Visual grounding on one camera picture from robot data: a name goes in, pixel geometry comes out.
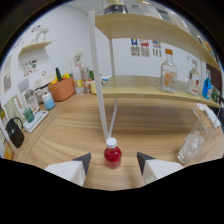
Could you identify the white tray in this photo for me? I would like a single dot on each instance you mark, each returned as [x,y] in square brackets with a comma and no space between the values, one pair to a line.
[36,122]

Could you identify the orange packet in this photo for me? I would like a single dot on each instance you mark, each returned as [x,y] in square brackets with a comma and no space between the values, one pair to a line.
[9,151]

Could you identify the white shelf ornament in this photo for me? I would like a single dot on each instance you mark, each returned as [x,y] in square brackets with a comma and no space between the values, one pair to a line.
[41,34]

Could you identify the colourful wall stickers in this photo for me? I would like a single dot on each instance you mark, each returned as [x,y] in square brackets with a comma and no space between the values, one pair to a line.
[30,68]

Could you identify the clear glass with ice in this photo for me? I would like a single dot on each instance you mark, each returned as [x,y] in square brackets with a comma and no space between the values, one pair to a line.
[191,146]

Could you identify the wooden wall shelf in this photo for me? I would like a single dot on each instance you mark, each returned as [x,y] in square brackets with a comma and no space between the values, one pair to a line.
[35,46]

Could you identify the blue yellow wall poster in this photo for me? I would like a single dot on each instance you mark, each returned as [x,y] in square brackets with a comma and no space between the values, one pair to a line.
[135,47]

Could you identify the two-tier wooden shelf rack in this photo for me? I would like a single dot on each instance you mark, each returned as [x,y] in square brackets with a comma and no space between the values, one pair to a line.
[133,87]

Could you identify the black handbag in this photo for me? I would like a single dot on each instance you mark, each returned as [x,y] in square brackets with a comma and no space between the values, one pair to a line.
[15,134]

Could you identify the small red liquid bottle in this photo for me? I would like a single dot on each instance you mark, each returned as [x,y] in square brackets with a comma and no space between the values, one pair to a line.
[112,156]

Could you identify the white kitchen appliance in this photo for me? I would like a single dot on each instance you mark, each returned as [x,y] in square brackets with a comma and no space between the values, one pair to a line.
[44,85]

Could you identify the green leafy plant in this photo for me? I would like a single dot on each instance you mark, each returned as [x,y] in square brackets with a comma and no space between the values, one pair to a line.
[91,75]

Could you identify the green cactus shaped item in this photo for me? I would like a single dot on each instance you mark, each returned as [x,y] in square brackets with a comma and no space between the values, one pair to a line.
[58,75]

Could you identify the tall black yellow can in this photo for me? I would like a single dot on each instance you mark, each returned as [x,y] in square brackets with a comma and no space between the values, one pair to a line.
[115,7]

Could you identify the round green glass bottle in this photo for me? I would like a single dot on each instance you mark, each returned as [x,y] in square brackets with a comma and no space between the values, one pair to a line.
[215,95]

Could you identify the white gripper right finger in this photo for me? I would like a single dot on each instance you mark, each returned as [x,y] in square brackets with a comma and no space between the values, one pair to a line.
[158,170]

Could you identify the clear vodka bottle red label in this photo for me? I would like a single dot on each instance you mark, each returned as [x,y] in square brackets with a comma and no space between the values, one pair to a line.
[193,83]

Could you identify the blue white wall poster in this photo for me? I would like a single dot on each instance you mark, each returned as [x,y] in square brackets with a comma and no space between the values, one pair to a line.
[157,48]

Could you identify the orange storage basket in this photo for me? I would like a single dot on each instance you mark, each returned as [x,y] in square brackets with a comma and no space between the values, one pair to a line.
[61,90]

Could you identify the blue white cup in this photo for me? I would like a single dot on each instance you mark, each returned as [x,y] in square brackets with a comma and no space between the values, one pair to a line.
[48,101]

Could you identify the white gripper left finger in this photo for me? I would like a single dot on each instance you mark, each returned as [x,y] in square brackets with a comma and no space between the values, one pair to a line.
[68,171]

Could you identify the blue liquid bottle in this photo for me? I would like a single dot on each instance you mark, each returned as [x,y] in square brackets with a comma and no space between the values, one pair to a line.
[206,88]

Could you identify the brown door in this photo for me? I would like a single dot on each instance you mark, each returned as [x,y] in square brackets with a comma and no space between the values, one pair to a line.
[214,77]

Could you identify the white flowers in vase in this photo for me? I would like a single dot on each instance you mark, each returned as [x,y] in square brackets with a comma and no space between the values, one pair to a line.
[78,56]

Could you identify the pale green pitcher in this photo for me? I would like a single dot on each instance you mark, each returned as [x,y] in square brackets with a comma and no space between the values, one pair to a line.
[12,108]

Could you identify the green translucent cup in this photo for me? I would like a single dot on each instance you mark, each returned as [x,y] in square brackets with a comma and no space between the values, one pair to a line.
[28,115]

